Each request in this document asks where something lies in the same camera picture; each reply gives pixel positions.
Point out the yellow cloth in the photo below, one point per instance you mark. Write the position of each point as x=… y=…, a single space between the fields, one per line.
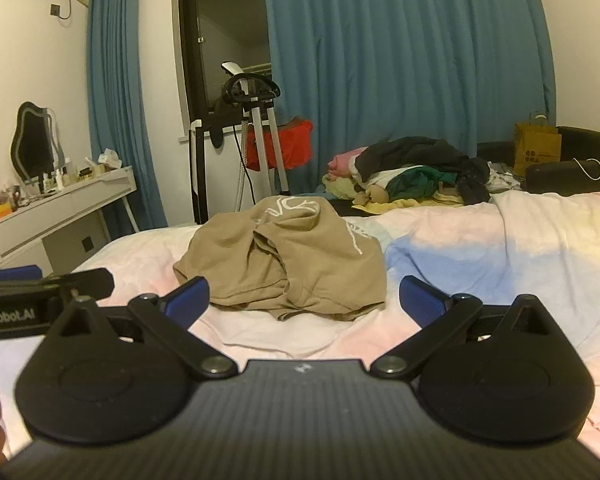
x=395 y=206

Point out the brown paper bag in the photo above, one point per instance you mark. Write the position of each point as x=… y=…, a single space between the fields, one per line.
x=537 y=147

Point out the narrow blue curtain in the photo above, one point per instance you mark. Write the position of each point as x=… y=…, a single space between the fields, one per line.
x=120 y=110

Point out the black sofa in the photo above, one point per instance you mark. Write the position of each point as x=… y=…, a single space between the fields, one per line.
x=575 y=175

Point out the pink garment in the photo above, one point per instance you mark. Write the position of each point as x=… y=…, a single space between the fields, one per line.
x=342 y=160

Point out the wavy black-framed mirror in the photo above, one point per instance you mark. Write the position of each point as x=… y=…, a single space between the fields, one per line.
x=32 y=145

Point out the patterned white cloth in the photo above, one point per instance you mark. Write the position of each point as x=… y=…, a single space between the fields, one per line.
x=502 y=177

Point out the tan pants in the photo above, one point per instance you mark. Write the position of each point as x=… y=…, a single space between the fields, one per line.
x=290 y=260

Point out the tissue box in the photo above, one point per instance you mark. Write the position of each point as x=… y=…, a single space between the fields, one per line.
x=110 y=160

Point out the dark window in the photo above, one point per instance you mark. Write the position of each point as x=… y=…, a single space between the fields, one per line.
x=220 y=25

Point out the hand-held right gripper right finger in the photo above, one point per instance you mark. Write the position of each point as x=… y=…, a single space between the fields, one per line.
x=422 y=302

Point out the white dressing desk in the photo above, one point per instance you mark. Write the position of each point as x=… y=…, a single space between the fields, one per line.
x=55 y=210

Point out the group of cosmetic bottles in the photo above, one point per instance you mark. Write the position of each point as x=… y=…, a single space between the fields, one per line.
x=62 y=176

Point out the bed with pastel sheet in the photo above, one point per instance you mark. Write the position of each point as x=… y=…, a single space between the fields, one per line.
x=505 y=260

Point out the green garment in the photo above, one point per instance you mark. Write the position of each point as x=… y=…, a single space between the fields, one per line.
x=420 y=180

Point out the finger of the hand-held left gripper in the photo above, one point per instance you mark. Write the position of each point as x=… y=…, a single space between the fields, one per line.
x=92 y=282
x=15 y=274

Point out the red bag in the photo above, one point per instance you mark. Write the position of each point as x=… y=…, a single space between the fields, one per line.
x=295 y=145

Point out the treadmill exercise machine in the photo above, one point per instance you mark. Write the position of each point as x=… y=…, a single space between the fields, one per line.
x=260 y=125

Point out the black garment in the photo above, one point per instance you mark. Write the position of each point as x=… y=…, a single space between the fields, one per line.
x=420 y=152

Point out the wide blue curtain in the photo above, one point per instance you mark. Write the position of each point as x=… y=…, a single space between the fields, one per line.
x=405 y=60

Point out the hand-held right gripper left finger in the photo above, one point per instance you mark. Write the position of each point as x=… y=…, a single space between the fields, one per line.
x=187 y=301

